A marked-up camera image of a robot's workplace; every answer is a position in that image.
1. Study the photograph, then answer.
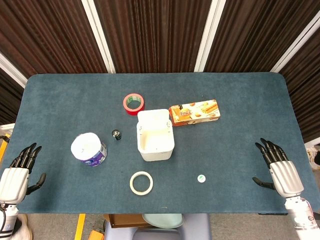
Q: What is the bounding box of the white masking tape roll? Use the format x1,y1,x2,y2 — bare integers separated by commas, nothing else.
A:
129,171,154,196

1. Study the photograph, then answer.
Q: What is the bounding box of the orange object on floor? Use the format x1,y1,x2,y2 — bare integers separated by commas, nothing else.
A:
88,229,105,240

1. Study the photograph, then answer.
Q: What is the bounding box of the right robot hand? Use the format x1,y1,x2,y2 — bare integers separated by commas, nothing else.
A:
251,137,305,199

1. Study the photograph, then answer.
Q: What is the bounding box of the pale green ceramic bowl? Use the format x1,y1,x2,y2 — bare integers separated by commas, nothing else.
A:
142,213,185,229

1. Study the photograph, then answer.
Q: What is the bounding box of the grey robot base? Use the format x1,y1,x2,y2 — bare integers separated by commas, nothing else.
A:
104,213,213,240

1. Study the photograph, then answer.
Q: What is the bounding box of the brown cardboard box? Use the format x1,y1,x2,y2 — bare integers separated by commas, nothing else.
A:
103,213,150,229

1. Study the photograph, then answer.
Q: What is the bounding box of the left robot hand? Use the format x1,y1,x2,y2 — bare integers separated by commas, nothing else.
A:
0,142,47,204

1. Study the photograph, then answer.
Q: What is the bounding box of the blue table mat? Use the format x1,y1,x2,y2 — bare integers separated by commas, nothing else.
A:
0,71,312,215

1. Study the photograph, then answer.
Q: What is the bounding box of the red tape roll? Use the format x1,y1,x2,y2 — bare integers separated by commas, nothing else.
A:
122,93,146,116

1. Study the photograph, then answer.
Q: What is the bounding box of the purple wrapped toilet paper roll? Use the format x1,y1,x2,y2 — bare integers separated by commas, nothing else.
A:
70,132,108,168

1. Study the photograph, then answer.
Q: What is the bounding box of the orange biscuit box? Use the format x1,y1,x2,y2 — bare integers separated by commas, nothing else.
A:
168,99,221,127

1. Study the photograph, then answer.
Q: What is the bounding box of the white square container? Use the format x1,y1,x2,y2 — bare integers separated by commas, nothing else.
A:
136,108,175,162

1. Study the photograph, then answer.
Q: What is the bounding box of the black cylindrical battery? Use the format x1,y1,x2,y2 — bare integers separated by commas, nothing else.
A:
111,129,123,142

